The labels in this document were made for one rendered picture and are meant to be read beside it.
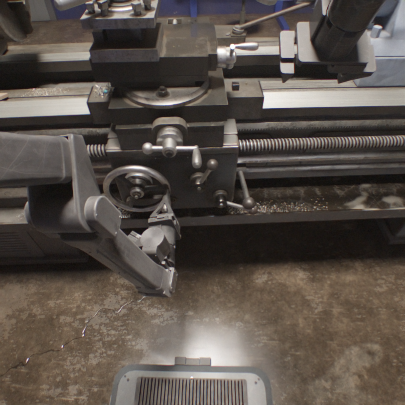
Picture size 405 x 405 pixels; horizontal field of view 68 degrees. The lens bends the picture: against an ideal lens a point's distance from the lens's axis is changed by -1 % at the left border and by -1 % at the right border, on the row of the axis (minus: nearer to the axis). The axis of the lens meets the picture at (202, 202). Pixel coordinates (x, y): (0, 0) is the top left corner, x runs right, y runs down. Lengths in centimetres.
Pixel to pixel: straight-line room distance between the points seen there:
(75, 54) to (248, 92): 73
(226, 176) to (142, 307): 78
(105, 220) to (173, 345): 107
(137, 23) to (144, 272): 55
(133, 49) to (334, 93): 65
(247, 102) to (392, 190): 82
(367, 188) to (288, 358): 80
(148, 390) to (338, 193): 105
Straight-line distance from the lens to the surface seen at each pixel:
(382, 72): 125
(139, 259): 60
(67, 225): 43
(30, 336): 164
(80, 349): 153
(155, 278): 68
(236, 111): 102
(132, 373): 117
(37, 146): 38
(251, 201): 94
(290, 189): 138
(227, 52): 90
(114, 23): 81
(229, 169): 99
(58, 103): 112
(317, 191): 141
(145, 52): 83
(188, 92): 86
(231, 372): 115
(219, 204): 105
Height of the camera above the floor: 139
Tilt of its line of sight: 51 degrees down
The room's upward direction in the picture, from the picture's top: 1 degrees counter-clockwise
